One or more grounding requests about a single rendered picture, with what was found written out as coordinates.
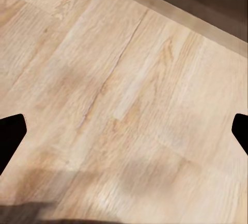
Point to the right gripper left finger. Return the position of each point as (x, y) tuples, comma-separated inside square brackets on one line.
[(12, 131)]

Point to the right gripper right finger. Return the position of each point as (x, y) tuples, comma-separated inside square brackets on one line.
[(240, 130)]

